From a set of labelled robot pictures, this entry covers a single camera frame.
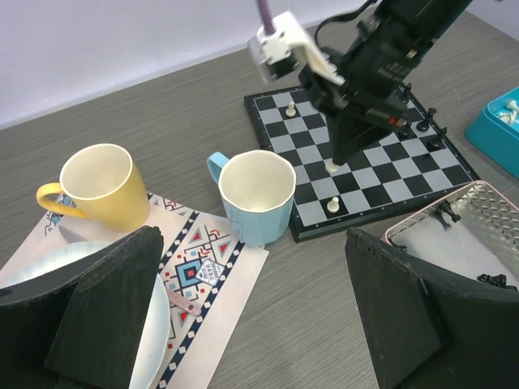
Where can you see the black white chess board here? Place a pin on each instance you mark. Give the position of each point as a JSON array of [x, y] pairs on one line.
[[390, 178]]

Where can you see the pink metal tin tray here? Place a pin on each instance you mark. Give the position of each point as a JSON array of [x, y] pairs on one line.
[[472, 231]]

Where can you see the black chess piece in tin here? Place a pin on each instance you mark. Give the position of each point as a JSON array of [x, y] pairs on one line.
[[498, 280]]

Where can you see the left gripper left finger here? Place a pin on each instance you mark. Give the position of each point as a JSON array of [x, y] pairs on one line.
[[79, 326]]

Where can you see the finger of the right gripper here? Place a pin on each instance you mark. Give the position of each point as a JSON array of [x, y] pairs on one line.
[[353, 130]]

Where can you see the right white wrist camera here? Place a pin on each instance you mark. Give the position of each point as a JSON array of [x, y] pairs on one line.
[[288, 49]]

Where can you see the black chess piece on board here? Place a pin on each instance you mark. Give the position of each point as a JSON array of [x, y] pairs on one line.
[[425, 124], [404, 133], [437, 142]]

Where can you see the white pawn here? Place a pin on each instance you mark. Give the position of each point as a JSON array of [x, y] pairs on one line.
[[331, 167], [333, 205]]

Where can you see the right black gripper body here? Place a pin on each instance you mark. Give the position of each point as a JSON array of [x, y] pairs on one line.
[[373, 69]]

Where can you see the light blue mug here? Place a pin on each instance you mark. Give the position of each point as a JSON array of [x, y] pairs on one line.
[[257, 191]]

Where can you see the blue plastic tray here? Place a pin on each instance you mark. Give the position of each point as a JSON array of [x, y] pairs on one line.
[[495, 138]]

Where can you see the yellow mug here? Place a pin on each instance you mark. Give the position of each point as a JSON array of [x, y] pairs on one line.
[[100, 183]]

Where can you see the white paper plate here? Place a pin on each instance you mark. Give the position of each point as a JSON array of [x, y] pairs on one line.
[[156, 326]]

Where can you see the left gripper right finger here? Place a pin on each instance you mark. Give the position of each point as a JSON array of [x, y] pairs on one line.
[[427, 327]]

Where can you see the patterned cloth placemat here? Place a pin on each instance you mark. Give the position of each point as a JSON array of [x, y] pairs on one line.
[[208, 275]]

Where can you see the white pawn far corner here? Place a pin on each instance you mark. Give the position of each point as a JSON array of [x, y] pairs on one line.
[[290, 111]]

